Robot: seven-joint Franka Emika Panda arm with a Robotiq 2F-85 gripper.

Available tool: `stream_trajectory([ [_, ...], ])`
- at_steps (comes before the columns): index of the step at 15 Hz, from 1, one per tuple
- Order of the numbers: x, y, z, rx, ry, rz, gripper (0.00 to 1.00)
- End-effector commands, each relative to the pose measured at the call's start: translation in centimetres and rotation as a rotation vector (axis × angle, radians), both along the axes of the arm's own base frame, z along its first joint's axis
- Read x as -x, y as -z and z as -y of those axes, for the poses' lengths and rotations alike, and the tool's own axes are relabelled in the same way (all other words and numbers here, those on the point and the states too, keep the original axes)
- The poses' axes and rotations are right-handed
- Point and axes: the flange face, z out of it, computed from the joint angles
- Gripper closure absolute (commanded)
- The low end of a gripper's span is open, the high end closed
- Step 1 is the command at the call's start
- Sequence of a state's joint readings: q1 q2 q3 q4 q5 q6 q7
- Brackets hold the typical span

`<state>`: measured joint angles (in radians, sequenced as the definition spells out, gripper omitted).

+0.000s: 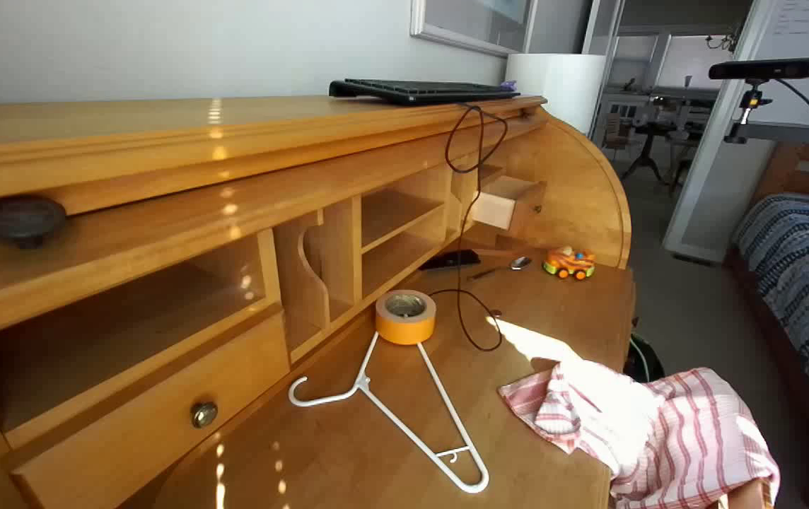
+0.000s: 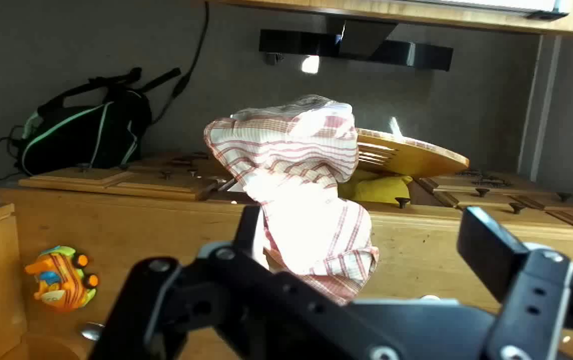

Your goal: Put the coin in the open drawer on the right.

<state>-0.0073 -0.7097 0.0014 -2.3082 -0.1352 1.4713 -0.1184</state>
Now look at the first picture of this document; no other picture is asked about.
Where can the small open wooden drawer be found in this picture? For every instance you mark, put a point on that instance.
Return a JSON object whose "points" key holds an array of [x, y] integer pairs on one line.
{"points": [[494, 210]]}

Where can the round metal drawer knob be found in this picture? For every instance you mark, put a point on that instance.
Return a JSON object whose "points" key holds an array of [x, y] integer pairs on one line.
{"points": [[204, 415]]}

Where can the flat black plastic case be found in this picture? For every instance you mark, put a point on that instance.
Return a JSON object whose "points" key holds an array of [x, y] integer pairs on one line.
{"points": [[450, 258]]}

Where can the orange tape roll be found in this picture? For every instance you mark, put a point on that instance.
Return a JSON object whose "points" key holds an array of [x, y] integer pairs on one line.
{"points": [[407, 330]]}

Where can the metal spoon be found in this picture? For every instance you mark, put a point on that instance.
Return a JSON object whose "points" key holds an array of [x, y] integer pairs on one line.
{"points": [[523, 264]]}

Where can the orange toy car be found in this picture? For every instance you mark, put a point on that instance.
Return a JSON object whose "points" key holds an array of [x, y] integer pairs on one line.
{"points": [[571, 264]]}

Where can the black computer keyboard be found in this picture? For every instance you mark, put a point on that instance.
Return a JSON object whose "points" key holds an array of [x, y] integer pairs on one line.
{"points": [[422, 93]]}

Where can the dark round desk knob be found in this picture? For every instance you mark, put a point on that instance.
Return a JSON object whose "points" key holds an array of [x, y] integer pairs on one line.
{"points": [[18, 220], [525, 113]]}

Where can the purple computer mouse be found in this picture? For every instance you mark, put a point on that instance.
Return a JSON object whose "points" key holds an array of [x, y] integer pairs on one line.
{"points": [[510, 86]]}

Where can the wooden roll-top desk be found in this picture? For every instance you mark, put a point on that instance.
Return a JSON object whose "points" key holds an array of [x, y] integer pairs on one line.
{"points": [[329, 443]]}

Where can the white framed picture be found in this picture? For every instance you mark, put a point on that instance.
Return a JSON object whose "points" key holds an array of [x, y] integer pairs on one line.
{"points": [[466, 23]]}

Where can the black tripod stand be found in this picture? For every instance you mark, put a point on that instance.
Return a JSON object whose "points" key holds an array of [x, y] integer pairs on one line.
{"points": [[650, 152]]}

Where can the pink striped white cloth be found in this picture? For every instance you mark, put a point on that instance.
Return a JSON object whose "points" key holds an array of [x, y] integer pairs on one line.
{"points": [[698, 443]]}

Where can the blue striped bedding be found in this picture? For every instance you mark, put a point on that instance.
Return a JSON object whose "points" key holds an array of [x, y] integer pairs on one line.
{"points": [[801, 274]]}

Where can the white board panel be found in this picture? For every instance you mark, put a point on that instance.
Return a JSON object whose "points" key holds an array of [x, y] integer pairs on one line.
{"points": [[801, 38]]}

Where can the brown wooden bed frame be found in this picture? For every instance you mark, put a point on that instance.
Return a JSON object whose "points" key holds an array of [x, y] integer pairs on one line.
{"points": [[801, 170]]}

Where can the black bar camera on stand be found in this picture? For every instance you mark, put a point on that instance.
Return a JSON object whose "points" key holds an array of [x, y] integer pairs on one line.
{"points": [[769, 69]]}

